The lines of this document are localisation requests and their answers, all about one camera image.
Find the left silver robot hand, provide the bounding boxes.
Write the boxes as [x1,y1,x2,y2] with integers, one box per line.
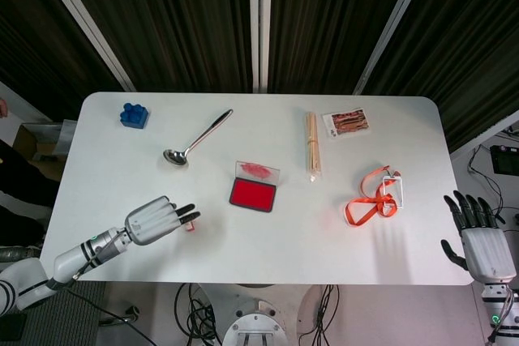
[123,195,202,246]

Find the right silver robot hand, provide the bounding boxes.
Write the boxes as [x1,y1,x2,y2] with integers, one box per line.
[440,190,519,284]

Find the silver robot base column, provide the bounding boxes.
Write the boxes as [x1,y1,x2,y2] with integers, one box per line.
[221,297,293,346]

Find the red ink pad clear lid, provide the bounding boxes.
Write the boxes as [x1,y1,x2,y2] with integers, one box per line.
[228,160,282,214]

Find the steel soup ladle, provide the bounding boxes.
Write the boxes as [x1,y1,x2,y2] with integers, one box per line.
[162,109,234,169]

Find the black electronic box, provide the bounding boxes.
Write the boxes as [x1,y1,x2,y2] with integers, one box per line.
[489,144,519,175]

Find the chrome caster leg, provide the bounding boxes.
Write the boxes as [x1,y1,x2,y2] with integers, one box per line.
[98,305,142,327]

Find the clear badge holder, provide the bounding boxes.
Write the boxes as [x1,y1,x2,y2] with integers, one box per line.
[381,173,406,217]

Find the blue toy building block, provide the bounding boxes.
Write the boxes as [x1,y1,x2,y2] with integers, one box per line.
[118,101,151,130]

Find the grey ribbed floor mat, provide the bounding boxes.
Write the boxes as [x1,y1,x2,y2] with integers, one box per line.
[7,280,109,346]

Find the person in dark clothes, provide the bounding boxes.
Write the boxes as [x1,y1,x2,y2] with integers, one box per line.
[0,96,62,248]

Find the cardboard box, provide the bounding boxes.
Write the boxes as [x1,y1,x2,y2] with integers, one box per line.
[11,122,66,169]

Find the wooden sticks bundle in bag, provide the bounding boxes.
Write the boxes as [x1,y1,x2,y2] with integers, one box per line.
[304,111,324,183]

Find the brown printed snack packet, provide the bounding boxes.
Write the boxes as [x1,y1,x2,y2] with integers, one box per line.
[322,108,372,140]

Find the black cables by wall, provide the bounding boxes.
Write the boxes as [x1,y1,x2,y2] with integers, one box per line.
[468,129,519,228]

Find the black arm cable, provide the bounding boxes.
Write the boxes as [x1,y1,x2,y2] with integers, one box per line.
[60,276,141,326]

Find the black floor cable bundle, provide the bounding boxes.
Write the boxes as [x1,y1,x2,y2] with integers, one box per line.
[298,284,341,346]
[174,283,223,346]

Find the orange lanyard strap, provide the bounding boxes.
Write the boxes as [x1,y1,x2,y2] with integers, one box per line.
[345,165,401,227]

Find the white frame pole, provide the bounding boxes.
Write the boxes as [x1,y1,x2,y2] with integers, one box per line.
[247,0,274,94]
[351,0,435,96]
[31,0,137,92]

